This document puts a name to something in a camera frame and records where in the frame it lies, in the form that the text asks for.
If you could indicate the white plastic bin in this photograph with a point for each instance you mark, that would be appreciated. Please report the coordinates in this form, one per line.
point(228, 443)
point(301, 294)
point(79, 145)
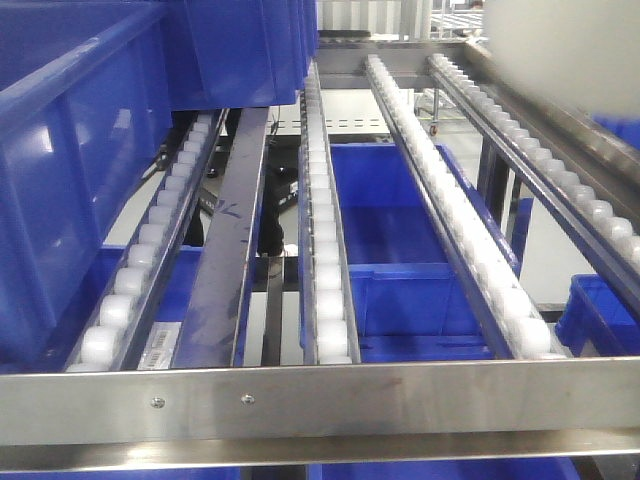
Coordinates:
point(583, 54)

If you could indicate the blue bin lower centre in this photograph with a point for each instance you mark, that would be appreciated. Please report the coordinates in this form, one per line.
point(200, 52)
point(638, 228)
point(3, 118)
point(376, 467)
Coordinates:
point(414, 299)

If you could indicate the blue bin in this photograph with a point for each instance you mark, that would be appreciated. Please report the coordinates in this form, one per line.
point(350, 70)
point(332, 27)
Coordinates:
point(84, 108)
point(232, 54)
point(595, 322)
point(414, 299)

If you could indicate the blue bin left rear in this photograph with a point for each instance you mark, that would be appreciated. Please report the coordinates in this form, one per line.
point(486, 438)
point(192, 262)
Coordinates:
point(232, 54)

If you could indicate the blue bin left front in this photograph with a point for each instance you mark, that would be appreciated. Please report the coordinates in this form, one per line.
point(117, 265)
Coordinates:
point(84, 108)

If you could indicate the blue bin lower right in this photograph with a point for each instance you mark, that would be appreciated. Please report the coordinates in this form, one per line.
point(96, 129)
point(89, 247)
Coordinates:
point(595, 322)

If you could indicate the stainless steel shelf rack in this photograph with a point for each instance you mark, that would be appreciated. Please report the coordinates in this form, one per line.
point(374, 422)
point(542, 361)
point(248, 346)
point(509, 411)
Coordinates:
point(227, 416)

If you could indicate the white roller track centre left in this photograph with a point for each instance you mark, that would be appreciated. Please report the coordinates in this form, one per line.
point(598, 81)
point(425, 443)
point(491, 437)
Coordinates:
point(328, 323)

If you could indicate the white roller track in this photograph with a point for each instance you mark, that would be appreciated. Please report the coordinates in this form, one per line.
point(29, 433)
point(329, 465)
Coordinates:
point(328, 323)
point(113, 335)
point(604, 234)
point(511, 325)

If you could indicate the white roller track centre right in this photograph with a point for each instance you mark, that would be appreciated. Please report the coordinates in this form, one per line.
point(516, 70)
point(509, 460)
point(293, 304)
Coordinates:
point(511, 325)

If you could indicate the white roller track far left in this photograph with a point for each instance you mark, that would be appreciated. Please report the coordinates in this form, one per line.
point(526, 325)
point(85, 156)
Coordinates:
point(113, 335)

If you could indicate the white roller track far right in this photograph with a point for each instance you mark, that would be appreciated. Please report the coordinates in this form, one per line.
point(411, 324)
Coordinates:
point(604, 234)

